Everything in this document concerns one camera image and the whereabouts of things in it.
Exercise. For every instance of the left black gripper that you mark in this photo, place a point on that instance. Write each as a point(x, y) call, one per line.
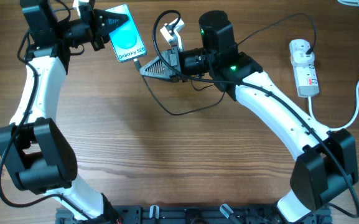
point(95, 30)

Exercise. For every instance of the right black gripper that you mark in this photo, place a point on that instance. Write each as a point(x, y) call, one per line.
point(173, 64)

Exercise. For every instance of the Galaxy S25 smartphone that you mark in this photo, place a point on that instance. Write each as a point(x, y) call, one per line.
point(126, 40)

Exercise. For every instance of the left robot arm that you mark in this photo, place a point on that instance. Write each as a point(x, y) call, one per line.
point(33, 150)

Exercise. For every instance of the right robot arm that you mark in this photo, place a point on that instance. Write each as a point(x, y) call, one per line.
point(325, 160)

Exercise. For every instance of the white USB charger plug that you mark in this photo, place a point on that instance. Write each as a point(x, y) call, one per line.
point(301, 59)

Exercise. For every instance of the white power strip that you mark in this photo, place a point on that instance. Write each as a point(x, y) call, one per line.
point(305, 77)

